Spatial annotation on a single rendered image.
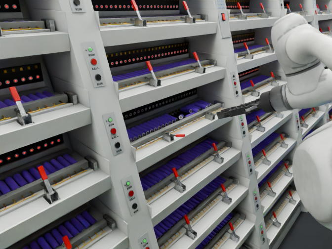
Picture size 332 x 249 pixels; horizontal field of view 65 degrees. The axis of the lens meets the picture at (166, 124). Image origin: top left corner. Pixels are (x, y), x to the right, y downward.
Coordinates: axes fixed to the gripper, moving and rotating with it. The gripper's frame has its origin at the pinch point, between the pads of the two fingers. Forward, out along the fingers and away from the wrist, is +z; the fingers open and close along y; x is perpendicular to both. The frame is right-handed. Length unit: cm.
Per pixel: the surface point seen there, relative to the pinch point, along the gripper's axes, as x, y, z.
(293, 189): -77, 84, 26
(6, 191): 5, -77, 15
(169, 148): -3.4, -29.0, 7.6
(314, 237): -98, 61, 12
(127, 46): 38.8, -19.8, 20.1
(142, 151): -0.2, -39.1, 9.5
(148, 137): 3.0, -33.5, 10.4
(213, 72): 17.5, 5.6, 3.6
